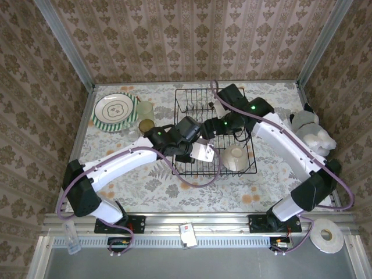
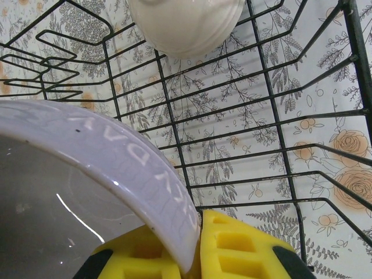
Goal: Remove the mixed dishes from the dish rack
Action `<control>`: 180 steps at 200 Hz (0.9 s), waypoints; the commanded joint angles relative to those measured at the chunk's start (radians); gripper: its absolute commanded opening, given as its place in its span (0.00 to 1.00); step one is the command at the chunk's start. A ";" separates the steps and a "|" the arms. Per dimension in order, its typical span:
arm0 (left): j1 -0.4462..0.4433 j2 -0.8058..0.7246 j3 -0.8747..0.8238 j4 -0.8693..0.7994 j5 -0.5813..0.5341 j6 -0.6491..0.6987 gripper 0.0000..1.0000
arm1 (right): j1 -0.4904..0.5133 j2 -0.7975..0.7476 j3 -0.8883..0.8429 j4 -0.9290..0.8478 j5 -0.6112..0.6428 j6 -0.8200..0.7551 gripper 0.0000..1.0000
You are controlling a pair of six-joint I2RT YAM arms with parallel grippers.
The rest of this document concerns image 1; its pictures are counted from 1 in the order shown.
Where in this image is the amber glass cup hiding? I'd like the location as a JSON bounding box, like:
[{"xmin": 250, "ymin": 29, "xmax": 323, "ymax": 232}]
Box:
[{"xmin": 138, "ymin": 119, "xmax": 156, "ymax": 136}]

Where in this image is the frosted pale green glass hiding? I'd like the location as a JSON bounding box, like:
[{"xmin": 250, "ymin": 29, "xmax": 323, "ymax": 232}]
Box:
[{"xmin": 136, "ymin": 101, "xmax": 155, "ymax": 120}]

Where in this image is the clear drinking glass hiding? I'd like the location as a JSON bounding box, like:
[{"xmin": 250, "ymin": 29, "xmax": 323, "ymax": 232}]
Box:
[{"xmin": 121, "ymin": 120, "xmax": 141, "ymax": 142}]

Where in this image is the cream ceramic bowl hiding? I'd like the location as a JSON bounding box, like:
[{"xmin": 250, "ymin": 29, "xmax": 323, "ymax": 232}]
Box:
[{"xmin": 222, "ymin": 145, "xmax": 249, "ymax": 172}]

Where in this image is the green striped plate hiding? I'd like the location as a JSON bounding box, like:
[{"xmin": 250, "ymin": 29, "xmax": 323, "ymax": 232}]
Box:
[{"xmin": 92, "ymin": 92, "xmax": 140, "ymax": 133}]

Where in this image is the grey plush toy animal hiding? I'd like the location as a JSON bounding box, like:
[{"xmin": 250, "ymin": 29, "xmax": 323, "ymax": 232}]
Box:
[{"xmin": 289, "ymin": 103, "xmax": 338, "ymax": 158}]

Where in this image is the small white box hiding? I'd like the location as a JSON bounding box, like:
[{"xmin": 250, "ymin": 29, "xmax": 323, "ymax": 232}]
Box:
[{"xmin": 178, "ymin": 222, "xmax": 198, "ymax": 249}]

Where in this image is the black power connector box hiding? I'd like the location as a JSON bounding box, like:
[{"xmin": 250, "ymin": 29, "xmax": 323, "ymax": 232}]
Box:
[
  {"xmin": 269, "ymin": 235, "xmax": 295, "ymax": 254},
  {"xmin": 106, "ymin": 235, "xmax": 133, "ymax": 254}
]

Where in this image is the clear plastic bottle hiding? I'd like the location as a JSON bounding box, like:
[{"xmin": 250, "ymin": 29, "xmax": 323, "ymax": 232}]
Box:
[{"xmin": 62, "ymin": 220, "xmax": 82, "ymax": 255}]

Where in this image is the white tape roll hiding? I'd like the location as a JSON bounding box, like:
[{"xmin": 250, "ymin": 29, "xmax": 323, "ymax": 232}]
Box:
[{"xmin": 308, "ymin": 218, "xmax": 345, "ymax": 253}]

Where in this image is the black wire dish rack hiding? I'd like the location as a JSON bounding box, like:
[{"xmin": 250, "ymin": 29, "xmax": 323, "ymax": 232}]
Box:
[{"xmin": 170, "ymin": 87, "xmax": 258, "ymax": 177}]

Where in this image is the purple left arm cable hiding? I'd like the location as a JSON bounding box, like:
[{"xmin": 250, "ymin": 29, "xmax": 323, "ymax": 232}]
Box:
[{"xmin": 58, "ymin": 124, "xmax": 220, "ymax": 255}]

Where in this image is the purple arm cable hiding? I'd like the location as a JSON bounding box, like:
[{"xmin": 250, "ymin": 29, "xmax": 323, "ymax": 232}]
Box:
[
  {"xmin": 58, "ymin": 124, "xmax": 220, "ymax": 255},
  {"xmin": 209, "ymin": 80, "xmax": 355, "ymax": 255}
]

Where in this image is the aluminium table edge rail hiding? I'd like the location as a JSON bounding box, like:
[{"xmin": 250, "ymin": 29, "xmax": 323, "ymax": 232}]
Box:
[
  {"xmin": 56, "ymin": 84, "xmax": 97, "ymax": 217},
  {"xmin": 296, "ymin": 83, "xmax": 343, "ymax": 212}
]

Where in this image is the aluminium mounting rail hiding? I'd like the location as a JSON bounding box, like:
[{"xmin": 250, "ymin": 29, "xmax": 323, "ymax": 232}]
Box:
[{"xmin": 42, "ymin": 211, "xmax": 356, "ymax": 237}]

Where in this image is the aluminium frame post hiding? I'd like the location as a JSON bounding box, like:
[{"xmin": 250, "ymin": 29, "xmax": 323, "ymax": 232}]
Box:
[
  {"xmin": 295, "ymin": 0, "xmax": 349, "ymax": 85},
  {"xmin": 33, "ymin": 0, "xmax": 96, "ymax": 90}
]

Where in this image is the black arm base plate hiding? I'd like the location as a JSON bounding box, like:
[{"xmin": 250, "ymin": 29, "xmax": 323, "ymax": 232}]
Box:
[
  {"xmin": 94, "ymin": 214, "xmax": 146, "ymax": 235},
  {"xmin": 248, "ymin": 214, "xmax": 301, "ymax": 233}
]

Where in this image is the slotted grey cable duct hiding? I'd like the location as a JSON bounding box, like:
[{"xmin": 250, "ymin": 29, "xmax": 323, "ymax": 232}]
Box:
[{"xmin": 52, "ymin": 235, "xmax": 273, "ymax": 248}]

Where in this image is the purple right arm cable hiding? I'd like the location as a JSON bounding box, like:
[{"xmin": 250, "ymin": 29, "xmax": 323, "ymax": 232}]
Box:
[{"xmin": 209, "ymin": 80, "xmax": 355, "ymax": 255}]

